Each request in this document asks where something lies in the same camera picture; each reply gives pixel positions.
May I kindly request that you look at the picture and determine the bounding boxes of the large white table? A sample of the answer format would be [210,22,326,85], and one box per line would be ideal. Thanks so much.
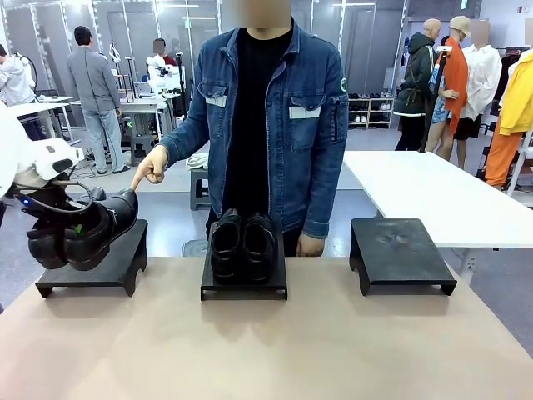
[341,149,533,249]

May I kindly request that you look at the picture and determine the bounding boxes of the person in denim jacket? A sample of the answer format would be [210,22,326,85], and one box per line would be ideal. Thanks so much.
[159,0,350,258]

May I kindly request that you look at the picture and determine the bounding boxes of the person's right forearm denim sleeve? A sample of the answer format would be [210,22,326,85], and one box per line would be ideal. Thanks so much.
[159,111,212,168]

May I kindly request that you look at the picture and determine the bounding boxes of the person in white jacket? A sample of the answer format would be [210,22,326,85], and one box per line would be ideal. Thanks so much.
[0,43,37,108]

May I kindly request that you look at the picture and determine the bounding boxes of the figure in white shirt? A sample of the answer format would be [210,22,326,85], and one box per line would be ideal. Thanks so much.
[451,18,504,170]

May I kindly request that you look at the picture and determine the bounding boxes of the grey plastic stool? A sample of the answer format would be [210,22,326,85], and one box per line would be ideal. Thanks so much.
[129,133,159,168]

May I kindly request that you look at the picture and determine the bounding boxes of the white desk with metal legs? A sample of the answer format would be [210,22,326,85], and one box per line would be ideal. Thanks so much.
[7,96,81,145]

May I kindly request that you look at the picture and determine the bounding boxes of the person's left forearm denim sleeve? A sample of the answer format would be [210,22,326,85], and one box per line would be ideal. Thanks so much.
[301,157,350,240]

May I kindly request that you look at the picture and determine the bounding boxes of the white shoe rack with shoes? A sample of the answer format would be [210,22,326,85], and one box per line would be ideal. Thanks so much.
[347,92,395,131]

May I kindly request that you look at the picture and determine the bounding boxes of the white cloth bundle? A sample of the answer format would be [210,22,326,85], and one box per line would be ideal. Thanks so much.
[185,152,210,172]

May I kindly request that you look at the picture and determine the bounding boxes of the mannequin in orange with cap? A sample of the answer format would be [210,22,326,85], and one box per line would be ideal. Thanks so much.
[424,15,472,168]

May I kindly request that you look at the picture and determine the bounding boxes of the grey step stool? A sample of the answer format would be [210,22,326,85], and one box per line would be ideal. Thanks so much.
[189,166,211,211]

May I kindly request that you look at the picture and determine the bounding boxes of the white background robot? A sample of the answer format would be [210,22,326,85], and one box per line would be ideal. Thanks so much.
[145,62,185,100]

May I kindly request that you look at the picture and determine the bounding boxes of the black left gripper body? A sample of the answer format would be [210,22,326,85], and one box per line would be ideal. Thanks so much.
[14,184,91,228]

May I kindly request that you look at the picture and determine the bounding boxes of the person's left hand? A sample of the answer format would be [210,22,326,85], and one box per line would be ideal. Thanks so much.
[297,233,326,258]

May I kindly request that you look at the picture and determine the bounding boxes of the seated person in dark red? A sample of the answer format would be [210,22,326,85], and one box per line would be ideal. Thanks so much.
[150,37,178,68]

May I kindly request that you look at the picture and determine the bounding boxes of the black shoe stand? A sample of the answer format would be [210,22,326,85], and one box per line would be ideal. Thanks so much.
[35,218,149,298]
[200,222,288,302]
[348,217,458,297]

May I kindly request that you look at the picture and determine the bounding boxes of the white workbench under robot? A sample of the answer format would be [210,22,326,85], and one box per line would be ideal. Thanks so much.
[119,93,176,145]

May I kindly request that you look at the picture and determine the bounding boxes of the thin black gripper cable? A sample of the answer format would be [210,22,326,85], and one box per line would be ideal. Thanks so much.
[24,179,95,215]

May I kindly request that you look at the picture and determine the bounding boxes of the yellow hoodie orange trousers outfit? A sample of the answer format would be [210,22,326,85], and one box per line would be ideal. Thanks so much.
[485,48,533,189]

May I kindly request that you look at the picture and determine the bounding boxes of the mannequin in dark green hoodie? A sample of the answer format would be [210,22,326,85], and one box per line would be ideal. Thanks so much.
[393,18,445,152]

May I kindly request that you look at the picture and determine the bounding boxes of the person's right hand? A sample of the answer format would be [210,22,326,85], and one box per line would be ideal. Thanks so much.
[129,143,170,193]

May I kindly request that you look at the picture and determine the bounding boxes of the man in grey jacket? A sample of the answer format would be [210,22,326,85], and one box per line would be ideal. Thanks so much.
[66,25,132,175]

